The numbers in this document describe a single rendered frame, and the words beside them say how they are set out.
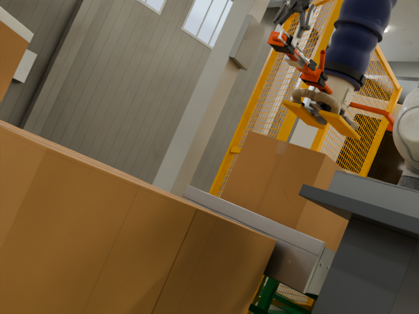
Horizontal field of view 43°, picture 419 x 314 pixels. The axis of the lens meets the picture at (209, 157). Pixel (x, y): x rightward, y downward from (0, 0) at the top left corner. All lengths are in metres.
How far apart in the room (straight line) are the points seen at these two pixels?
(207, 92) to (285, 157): 1.24
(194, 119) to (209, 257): 1.78
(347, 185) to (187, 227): 0.51
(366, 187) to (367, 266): 0.24
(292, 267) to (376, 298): 0.58
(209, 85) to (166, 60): 7.62
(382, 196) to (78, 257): 0.86
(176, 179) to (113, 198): 2.05
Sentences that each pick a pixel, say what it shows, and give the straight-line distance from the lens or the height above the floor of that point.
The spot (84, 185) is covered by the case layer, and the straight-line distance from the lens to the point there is 1.25.
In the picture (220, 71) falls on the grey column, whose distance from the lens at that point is 3.45.
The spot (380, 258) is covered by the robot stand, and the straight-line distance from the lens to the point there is 1.66.
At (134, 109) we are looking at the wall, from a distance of 10.79.
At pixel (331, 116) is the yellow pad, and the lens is 2.40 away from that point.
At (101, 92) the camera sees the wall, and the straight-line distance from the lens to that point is 10.48.
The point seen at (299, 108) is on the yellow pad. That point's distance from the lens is 2.46.
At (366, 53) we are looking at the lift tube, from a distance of 2.62.
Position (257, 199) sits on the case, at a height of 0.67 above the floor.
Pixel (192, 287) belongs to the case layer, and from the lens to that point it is 1.74.
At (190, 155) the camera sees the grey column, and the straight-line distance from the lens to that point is 3.39.
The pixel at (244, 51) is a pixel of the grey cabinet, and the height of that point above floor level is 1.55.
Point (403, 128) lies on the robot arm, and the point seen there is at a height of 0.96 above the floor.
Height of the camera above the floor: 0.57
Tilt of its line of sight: 5 degrees up
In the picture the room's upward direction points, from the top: 24 degrees clockwise
